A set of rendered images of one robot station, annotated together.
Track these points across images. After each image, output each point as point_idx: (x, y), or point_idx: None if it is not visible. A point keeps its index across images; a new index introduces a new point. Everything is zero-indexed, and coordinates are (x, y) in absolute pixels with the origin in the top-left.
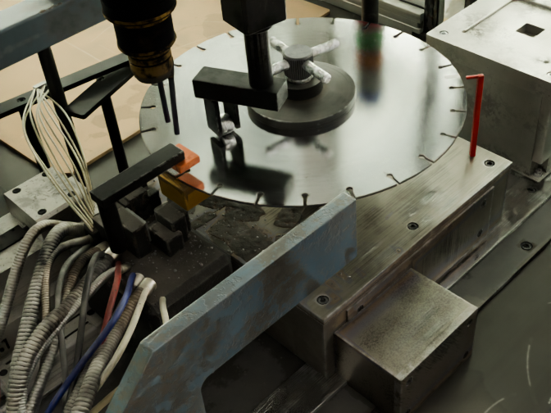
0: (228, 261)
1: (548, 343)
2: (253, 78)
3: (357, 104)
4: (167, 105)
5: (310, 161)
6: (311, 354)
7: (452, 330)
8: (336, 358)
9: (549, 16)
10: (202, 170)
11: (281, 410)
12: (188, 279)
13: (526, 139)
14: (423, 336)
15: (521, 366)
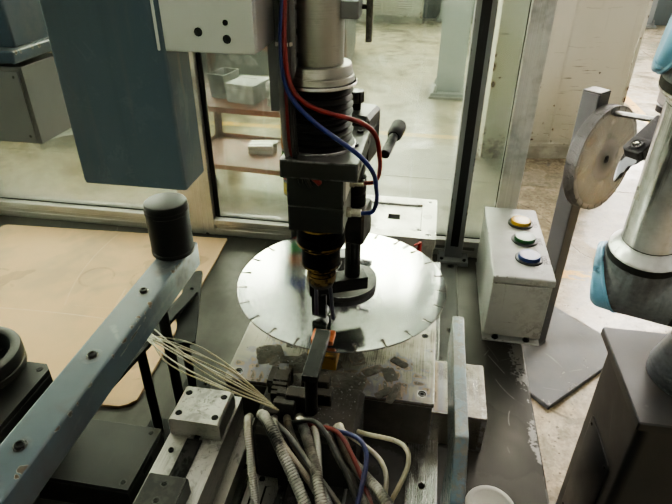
0: (364, 394)
1: (502, 374)
2: (353, 271)
3: (376, 275)
4: (266, 312)
5: (387, 313)
6: (415, 433)
7: (483, 382)
8: (431, 428)
9: (395, 207)
10: (334, 340)
11: (421, 476)
12: (355, 413)
13: None
14: (474, 391)
15: (502, 391)
